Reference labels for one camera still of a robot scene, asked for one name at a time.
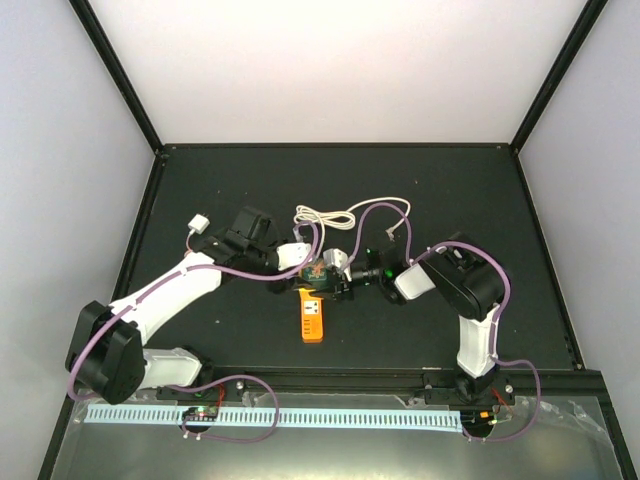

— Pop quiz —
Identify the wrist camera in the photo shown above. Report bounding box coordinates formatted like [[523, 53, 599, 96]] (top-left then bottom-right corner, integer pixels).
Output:
[[276, 242, 311, 271], [322, 248, 352, 282]]

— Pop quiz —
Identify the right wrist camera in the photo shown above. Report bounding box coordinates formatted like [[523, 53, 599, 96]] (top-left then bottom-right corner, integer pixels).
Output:
[[322, 248, 352, 282]]

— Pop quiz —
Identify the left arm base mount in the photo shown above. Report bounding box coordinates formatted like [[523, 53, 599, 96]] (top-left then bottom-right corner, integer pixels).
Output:
[[155, 367, 229, 401]]

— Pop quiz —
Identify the orange power strip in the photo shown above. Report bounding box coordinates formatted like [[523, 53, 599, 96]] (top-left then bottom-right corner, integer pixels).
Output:
[[298, 289, 324, 344]]

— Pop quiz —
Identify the green cube socket adapter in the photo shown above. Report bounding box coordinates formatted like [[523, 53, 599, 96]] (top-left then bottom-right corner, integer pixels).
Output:
[[300, 261, 330, 291]]

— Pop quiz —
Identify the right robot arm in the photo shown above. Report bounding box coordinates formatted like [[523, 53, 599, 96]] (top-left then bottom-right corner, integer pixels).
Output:
[[322, 233, 511, 403]]

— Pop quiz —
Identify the light blue cable duct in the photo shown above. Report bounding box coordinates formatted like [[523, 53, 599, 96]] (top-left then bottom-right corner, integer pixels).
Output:
[[84, 404, 463, 433]]

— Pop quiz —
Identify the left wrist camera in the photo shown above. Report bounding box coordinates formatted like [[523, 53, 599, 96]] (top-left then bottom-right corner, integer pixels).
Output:
[[276, 242, 311, 271]]

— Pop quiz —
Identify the white usb charger plug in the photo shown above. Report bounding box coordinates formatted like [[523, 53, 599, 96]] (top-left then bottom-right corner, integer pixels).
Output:
[[187, 214, 210, 235]]

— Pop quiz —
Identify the black aluminium frame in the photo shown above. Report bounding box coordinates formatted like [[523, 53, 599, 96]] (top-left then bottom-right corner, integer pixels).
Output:
[[37, 0, 640, 480]]

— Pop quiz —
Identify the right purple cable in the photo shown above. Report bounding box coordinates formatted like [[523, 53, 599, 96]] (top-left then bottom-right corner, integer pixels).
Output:
[[349, 201, 541, 445]]

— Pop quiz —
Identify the white power cord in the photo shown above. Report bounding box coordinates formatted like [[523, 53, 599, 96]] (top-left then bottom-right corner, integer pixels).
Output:
[[292, 196, 413, 232]]

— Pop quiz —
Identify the white three-pin plug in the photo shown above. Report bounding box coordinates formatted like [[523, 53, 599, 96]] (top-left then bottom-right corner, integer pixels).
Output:
[[385, 226, 398, 241]]

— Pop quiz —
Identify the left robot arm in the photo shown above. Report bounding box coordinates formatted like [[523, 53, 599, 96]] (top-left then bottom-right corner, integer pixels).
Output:
[[65, 207, 321, 405]]

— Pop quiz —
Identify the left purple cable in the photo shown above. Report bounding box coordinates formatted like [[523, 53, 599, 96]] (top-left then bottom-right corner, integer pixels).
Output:
[[67, 219, 321, 444]]

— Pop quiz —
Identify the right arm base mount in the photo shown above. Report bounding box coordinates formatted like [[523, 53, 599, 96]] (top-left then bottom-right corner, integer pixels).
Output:
[[422, 367, 510, 406]]

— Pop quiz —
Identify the purple cable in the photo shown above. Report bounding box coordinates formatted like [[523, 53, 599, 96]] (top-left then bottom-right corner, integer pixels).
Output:
[[349, 201, 541, 445], [67, 219, 321, 444]]

